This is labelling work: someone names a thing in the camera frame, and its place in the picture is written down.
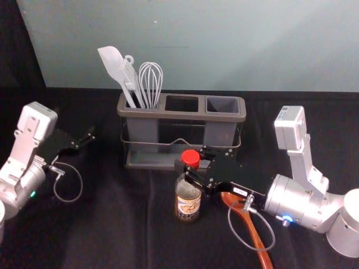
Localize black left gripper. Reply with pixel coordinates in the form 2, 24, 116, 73
37, 125, 96, 164

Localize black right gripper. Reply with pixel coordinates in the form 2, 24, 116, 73
173, 145, 275, 210

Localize dark bottle with red cap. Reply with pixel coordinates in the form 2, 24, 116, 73
174, 149, 203, 224

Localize grey plastic rack insert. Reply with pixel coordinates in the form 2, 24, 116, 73
202, 96, 242, 149
123, 95, 161, 154

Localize grey drip tray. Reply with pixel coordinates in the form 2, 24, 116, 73
125, 150, 183, 170

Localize black rack with steel bars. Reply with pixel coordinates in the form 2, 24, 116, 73
117, 92, 247, 170

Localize grey whisk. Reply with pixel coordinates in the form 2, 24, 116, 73
138, 62, 164, 110

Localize brown wooden spoon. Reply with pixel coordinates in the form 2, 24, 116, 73
220, 191, 274, 269

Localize grey silicone spatula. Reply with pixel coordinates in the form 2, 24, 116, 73
97, 45, 139, 109

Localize black table cloth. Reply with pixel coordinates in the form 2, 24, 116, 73
0, 86, 359, 269

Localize black hanging cloth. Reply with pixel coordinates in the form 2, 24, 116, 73
0, 0, 46, 88

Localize thin dark left gripper cable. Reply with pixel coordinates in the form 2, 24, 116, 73
45, 163, 84, 203

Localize thin dark gripper cable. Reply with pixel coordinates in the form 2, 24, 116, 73
45, 163, 84, 203
227, 194, 277, 252

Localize thin dark right gripper cable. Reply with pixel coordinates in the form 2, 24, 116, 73
227, 194, 277, 252

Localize grey tongs with ring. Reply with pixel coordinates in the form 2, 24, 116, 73
117, 54, 147, 109

